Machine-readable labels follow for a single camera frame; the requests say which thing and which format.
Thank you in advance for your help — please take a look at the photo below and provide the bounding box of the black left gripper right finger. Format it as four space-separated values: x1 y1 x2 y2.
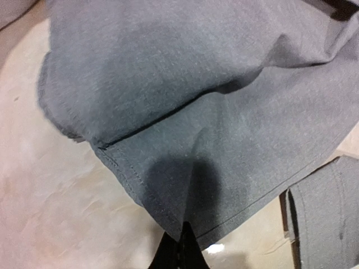
179 222 210 269

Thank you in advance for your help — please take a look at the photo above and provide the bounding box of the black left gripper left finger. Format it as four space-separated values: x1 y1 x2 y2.
148 233 179 269

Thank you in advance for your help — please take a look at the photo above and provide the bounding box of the grey garment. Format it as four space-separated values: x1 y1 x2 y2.
38 1 358 268

